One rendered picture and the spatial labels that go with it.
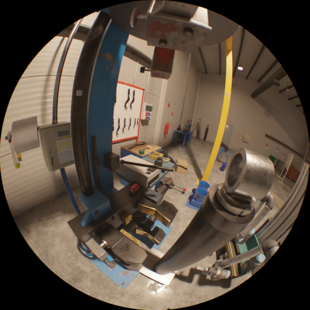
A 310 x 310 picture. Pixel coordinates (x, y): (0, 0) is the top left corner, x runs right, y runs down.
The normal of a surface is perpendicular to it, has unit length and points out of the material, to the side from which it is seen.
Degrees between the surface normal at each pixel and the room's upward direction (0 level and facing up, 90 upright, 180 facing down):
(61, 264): 0
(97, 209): 90
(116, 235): 0
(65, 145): 90
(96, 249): 0
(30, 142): 109
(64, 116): 90
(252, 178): 76
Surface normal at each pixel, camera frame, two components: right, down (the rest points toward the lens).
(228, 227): -0.54, 0.25
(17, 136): 0.86, 0.13
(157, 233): 0.15, -0.91
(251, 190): -0.44, 0.51
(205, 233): -0.85, 0.08
